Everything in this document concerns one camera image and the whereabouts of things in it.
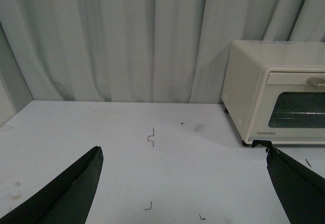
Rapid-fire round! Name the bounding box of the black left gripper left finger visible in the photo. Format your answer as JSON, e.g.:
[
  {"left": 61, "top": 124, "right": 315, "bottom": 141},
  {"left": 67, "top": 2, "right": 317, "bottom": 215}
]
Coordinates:
[{"left": 1, "top": 146, "right": 104, "bottom": 223}]

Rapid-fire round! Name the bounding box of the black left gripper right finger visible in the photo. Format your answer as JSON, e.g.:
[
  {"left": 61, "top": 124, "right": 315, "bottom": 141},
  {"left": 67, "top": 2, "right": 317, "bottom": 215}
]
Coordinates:
[{"left": 251, "top": 140, "right": 324, "bottom": 223}]

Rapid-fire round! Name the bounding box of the cream oven door with window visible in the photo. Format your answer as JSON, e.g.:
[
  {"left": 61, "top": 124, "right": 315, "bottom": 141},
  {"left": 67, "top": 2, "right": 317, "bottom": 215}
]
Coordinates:
[{"left": 263, "top": 71, "right": 325, "bottom": 135}]

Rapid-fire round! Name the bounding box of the cream Toshiba toaster oven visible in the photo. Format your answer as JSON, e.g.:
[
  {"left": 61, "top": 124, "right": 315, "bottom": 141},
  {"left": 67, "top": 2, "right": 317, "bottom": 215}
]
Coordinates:
[{"left": 221, "top": 41, "right": 324, "bottom": 144}]

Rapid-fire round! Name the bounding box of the grey curtain backdrop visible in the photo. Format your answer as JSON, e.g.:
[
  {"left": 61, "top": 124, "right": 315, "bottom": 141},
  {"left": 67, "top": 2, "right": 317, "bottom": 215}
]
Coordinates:
[{"left": 0, "top": 0, "right": 325, "bottom": 128}]

